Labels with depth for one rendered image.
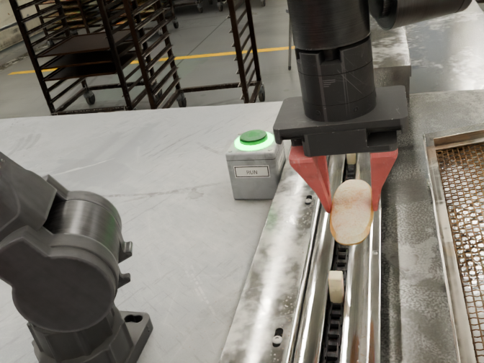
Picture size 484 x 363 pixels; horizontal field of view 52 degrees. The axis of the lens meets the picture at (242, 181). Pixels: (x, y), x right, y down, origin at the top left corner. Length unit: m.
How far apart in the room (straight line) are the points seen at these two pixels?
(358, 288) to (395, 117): 0.19
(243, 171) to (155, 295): 0.21
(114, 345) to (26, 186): 0.17
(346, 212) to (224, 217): 0.28
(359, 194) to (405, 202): 0.23
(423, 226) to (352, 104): 0.29
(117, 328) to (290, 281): 0.17
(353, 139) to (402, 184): 0.34
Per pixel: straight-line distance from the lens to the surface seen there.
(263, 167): 0.68
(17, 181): 0.42
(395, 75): 0.88
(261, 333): 0.46
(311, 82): 0.38
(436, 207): 0.55
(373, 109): 0.40
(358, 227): 0.43
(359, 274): 0.53
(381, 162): 0.40
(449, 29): 1.46
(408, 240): 0.62
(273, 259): 0.53
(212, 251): 0.63
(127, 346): 0.51
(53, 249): 0.41
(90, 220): 0.44
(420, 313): 0.53
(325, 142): 0.39
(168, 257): 0.64
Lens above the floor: 1.19
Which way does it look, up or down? 29 degrees down
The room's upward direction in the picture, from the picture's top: 10 degrees counter-clockwise
